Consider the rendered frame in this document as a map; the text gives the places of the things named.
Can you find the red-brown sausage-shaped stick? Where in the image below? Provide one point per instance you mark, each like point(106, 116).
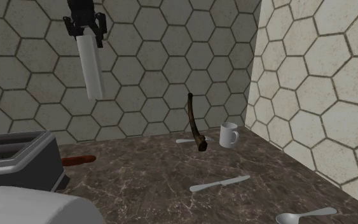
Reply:
point(79, 160)

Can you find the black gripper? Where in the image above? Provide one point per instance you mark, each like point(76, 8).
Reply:
point(81, 12)

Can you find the long white blade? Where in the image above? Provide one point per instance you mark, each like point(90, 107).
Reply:
point(90, 68)

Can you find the silver spoon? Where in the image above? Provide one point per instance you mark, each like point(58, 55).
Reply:
point(290, 217)

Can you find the white mug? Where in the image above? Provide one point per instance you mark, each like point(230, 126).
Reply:
point(226, 136)

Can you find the dark brown curved stick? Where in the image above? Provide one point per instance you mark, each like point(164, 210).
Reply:
point(193, 121)

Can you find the silver table knife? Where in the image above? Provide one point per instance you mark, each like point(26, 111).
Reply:
point(216, 183)

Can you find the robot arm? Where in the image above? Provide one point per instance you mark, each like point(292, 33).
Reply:
point(26, 206)

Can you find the grey and black toaster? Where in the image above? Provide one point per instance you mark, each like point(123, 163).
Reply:
point(17, 161)

